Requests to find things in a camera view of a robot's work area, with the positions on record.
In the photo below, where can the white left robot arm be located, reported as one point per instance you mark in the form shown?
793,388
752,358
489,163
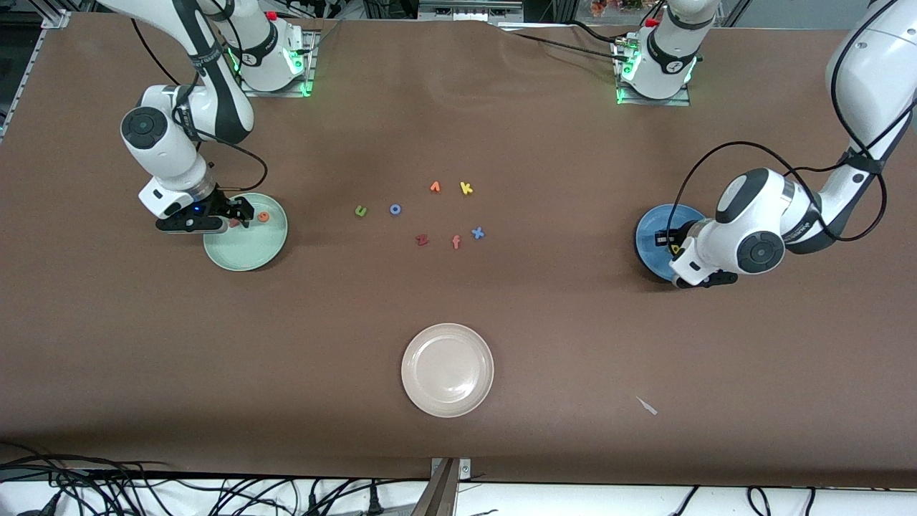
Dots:
874,72

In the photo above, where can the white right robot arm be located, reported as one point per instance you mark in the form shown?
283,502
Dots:
168,158

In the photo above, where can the blue plate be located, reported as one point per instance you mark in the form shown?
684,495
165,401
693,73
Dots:
648,247

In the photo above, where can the green plate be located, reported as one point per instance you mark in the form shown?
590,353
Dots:
247,251

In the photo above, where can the small white paper scrap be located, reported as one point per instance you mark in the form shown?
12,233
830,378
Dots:
647,405

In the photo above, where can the beige plate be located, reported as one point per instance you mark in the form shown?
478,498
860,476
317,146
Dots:
448,370

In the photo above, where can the brown table cover sheet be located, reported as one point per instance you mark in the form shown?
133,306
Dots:
458,444

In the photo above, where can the grey metal box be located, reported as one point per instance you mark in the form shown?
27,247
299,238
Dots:
469,11

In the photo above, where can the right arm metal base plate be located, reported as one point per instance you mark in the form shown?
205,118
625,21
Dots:
276,93

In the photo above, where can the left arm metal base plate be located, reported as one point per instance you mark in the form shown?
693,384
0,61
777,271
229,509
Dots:
655,102

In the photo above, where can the aluminium frame rail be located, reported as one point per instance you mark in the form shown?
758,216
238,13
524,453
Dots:
54,16

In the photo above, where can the silver metal bracket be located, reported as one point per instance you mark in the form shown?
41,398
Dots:
464,467

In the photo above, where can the metal camera post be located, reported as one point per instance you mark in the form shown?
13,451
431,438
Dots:
438,498

